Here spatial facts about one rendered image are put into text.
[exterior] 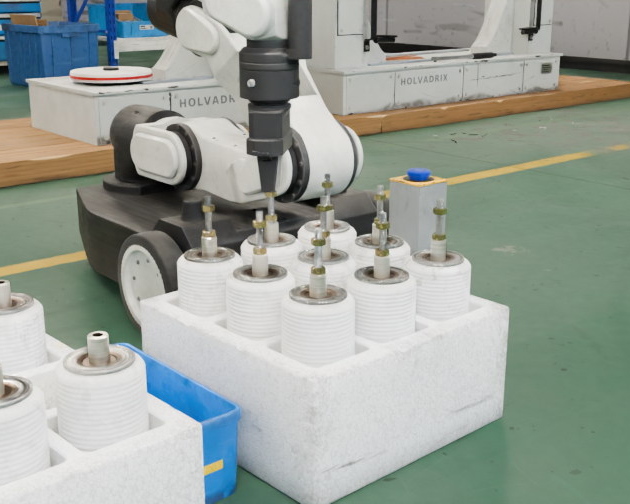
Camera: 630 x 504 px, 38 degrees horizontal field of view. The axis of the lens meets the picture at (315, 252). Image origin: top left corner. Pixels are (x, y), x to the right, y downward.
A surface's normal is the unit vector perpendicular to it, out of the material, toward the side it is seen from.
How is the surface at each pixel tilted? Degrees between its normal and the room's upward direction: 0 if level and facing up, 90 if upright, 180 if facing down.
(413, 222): 90
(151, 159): 90
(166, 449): 90
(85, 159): 90
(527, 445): 0
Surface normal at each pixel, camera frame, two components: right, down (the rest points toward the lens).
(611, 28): -0.77, 0.18
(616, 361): 0.00, -0.96
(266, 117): -0.13, 0.29
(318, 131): 0.38, -0.63
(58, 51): 0.69, 0.24
